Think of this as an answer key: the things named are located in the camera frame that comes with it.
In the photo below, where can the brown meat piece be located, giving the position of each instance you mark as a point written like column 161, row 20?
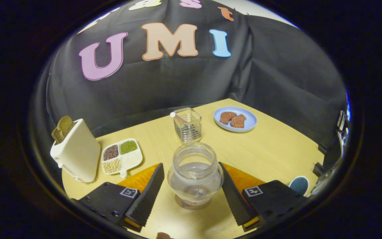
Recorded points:
column 238, row 121
column 227, row 117

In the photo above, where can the dark brown beans pile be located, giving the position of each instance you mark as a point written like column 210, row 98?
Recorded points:
column 111, row 152

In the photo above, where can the light blue plate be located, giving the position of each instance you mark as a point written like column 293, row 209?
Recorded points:
column 251, row 121

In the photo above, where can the cream toaster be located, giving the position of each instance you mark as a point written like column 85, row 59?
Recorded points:
column 78, row 156

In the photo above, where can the black backdrop cloth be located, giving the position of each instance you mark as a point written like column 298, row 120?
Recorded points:
column 177, row 83

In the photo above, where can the brown toast slice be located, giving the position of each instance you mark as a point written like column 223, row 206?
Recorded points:
column 63, row 127

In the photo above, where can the clear ribbed glass cup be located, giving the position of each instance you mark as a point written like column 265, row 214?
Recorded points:
column 188, row 130

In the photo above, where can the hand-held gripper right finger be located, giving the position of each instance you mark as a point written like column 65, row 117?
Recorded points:
column 235, row 199

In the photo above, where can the dark blue round coaster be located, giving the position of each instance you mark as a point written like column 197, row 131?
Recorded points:
column 299, row 186

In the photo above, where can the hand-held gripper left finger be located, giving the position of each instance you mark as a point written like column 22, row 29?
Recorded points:
column 148, row 196

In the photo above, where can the black table clamp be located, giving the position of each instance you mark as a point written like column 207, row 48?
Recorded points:
column 322, row 148
column 318, row 169

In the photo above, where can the wooden table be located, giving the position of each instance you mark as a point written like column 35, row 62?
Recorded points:
column 270, row 149

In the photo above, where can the clear plastic juice bottle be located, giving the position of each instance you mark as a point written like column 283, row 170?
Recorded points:
column 195, row 176

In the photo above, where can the pale yellow beans pile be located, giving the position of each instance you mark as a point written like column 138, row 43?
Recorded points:
column 112, row 166

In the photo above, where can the white divided tray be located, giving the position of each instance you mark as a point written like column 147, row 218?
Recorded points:
column 132, row 161

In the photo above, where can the pink stick with white tip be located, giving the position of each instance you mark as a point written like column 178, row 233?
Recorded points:
column 177, row 117

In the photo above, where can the green beans pile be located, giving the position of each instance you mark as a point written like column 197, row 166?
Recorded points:
column 128, row 146

